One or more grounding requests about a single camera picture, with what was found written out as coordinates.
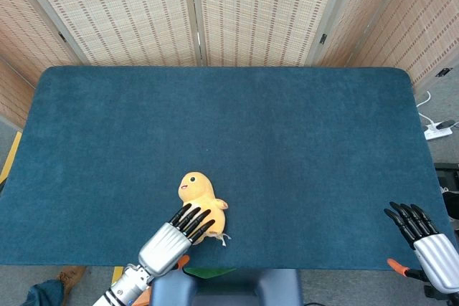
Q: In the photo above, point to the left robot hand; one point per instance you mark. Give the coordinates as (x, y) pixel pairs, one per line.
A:
(165, 248)

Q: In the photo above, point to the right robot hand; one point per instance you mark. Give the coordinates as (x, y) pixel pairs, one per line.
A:
(434, 252)

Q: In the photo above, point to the yellow plush toy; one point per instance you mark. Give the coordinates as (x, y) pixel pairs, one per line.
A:
(196, 188)

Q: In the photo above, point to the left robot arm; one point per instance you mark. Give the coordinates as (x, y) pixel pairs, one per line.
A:
(123, 288)

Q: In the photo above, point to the green plate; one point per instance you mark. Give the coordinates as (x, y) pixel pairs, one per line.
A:
(209, 272)

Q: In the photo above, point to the yellow floor tape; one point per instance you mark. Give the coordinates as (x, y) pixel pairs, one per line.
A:
(117, 274)
(10, 157)

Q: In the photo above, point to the black equipment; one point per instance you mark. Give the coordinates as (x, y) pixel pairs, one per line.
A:
(450, 184)

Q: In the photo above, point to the dark blue robot torso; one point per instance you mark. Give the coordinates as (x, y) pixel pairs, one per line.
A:
(229, 290)

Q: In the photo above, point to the brown shoe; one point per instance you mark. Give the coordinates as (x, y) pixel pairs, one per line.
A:
(70, 277)

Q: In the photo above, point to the white power strip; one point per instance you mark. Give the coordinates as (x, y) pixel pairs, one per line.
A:
(437, 133)

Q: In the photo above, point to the blue jeans leg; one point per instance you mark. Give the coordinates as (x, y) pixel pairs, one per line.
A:
(46, 293)

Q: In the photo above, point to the black power plug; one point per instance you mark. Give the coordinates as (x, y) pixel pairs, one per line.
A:
(447, 124)

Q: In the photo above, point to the blue table cover cloth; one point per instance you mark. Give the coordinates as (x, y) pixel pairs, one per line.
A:
(287, 148)

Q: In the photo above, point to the black screen hinge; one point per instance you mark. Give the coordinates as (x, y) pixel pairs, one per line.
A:
(444, 72)
(323, 38)
(62, 37)

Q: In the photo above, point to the woven bamboo screen panel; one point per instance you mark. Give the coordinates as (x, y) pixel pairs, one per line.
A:
(25, 23)
(358, 15)
(426, 15)
(258, 8)
(114, 8)
(14, 94)

